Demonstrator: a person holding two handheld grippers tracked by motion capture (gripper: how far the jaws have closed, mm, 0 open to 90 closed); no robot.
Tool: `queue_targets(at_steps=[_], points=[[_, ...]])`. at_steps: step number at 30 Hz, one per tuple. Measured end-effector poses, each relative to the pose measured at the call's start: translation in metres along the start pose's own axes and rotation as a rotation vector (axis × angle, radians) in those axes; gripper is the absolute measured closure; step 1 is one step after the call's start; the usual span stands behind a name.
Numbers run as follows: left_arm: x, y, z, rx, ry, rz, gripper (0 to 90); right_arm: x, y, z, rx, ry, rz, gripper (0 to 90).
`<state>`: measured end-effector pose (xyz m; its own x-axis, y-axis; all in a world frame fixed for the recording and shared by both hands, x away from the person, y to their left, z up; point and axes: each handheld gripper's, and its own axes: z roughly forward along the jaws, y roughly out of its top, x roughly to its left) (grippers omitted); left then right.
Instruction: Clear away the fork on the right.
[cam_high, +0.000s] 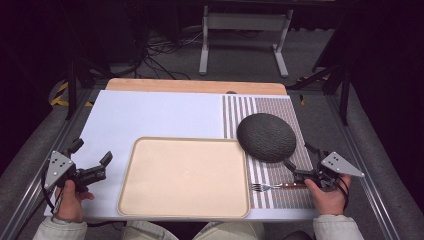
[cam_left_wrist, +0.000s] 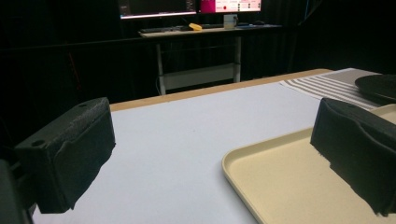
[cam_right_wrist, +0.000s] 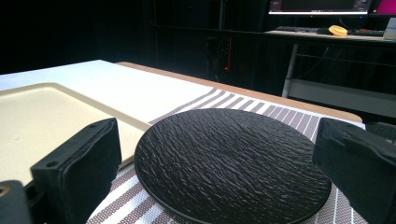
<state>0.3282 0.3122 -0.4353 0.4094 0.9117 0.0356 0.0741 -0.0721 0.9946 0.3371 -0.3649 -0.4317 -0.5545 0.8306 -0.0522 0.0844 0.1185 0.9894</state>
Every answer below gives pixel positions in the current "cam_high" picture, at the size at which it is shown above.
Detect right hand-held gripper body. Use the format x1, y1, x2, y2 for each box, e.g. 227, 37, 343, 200
293, 151, 365, 193

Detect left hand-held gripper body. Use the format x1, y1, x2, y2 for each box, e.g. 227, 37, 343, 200
43, 150, 108, 194

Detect fork with brown handle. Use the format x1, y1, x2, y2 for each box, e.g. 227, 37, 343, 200
250, 181, 308, 193

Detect dark grey round plate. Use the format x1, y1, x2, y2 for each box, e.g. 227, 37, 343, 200
236, 112, 297, 164

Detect person's right hand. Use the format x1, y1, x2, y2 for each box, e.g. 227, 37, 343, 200
304, 174, 352, 216

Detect person's left hand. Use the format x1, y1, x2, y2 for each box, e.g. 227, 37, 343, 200
54, 179, 96, 224

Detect striped woven placemat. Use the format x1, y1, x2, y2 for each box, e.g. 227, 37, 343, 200
221, 94, 317, 211

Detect black tripod stand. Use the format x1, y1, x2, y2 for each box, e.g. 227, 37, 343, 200
286, 61, 353, 127
64, 59, 88, 121

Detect white table cover sheet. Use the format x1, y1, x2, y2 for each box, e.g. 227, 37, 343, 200
43, 89, 320, 223

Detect beige rectangular tray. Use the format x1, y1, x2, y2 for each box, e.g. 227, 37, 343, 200
116, 136, 251, 219

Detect person's left leg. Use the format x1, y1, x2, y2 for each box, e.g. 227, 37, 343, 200
121, 220, 180, 240

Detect person's leg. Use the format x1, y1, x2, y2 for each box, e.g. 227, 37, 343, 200
121, 220, 180, 240
192, 221, 266, 240

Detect person's right leg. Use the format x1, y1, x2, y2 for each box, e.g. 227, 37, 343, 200
192, 221, 266, 240

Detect white metal stand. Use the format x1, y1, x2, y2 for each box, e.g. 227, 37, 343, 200
198, 4, 295, 80

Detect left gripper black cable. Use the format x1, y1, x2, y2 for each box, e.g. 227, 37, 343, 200
40, 162, 63, 215

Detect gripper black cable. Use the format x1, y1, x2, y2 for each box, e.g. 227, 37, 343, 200
334, 175, 351, 212
40, 162, 63, 215

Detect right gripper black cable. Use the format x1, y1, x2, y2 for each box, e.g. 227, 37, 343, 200
334, 175, 351, 212

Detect grey metal rail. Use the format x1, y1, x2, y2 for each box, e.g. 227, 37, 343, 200
0, 89, 98, 240
324, 94, 402, 240

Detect black floor cables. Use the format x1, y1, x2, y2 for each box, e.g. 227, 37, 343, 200
133, 29, 205, 81

